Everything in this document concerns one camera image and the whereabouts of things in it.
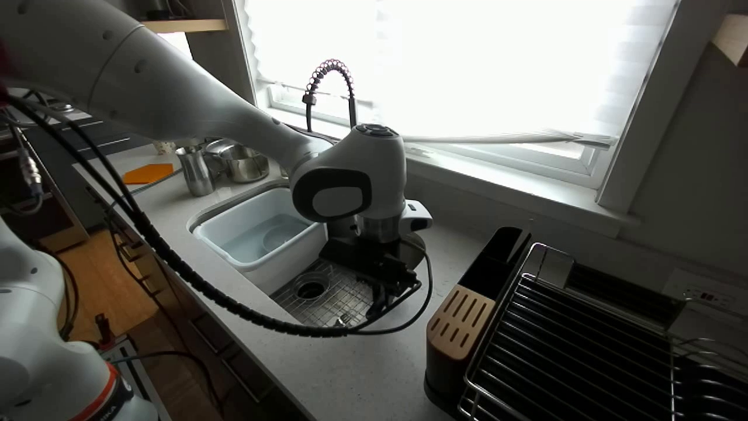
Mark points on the white plastic wash basin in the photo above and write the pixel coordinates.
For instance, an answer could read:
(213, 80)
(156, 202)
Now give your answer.
(253, 233)

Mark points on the orange flat scraper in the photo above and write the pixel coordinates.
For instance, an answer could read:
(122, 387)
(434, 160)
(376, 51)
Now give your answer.
(148, 173)

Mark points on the wooden shelf board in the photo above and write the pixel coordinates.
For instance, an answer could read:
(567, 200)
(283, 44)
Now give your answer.
(189, 23)

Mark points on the white wall outlet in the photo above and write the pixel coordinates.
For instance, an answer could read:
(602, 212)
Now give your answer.
(705, 294)

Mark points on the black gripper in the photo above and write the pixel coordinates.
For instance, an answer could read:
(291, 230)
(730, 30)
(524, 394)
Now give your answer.
(366, 257)

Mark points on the stainless steel sink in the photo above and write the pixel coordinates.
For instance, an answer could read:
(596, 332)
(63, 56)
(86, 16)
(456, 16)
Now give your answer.
(234, 200)

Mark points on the black coffee machine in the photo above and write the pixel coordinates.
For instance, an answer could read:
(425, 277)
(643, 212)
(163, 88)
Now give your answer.
(577, 352)

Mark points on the stainless steel pot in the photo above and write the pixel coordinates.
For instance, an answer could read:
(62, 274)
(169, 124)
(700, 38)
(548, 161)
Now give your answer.
(243, 163)

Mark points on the black plastic scoop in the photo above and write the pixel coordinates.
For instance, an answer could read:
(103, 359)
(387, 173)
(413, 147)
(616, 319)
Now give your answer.
(383, 307)

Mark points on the narrow white pleated blind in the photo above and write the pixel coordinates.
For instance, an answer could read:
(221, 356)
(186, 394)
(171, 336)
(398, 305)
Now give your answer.
(506, 62)

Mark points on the black holder wooden slotted top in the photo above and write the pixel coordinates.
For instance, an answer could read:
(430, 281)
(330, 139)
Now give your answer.
(461, 319)

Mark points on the chrome spring neck faucet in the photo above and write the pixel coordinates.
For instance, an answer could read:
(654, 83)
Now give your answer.
(330, 71)

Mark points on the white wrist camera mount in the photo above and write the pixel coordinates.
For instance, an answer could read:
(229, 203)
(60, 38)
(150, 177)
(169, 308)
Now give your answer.
(419, 215)

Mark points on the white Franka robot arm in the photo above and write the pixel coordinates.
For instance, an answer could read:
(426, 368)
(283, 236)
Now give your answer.
(156, 78)

